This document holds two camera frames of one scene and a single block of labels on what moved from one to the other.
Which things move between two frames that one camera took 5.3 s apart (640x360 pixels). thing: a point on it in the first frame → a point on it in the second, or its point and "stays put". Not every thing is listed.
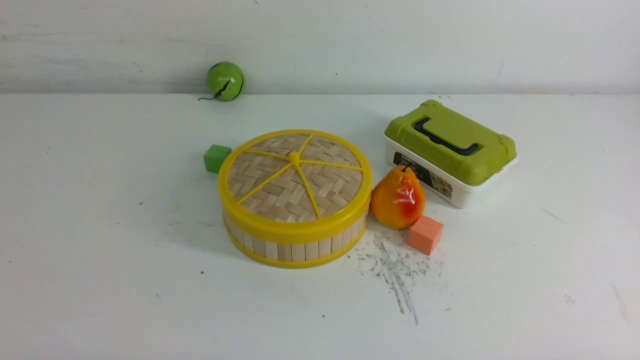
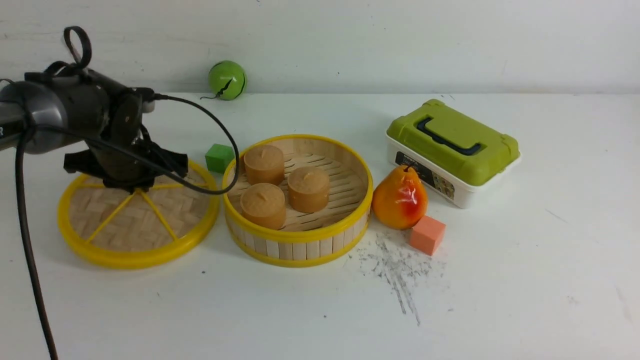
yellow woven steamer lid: (295, 185) → (109, 227)
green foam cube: (215, 156) stays put
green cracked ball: (225, 81) stays put
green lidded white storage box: (452, 154) stays put
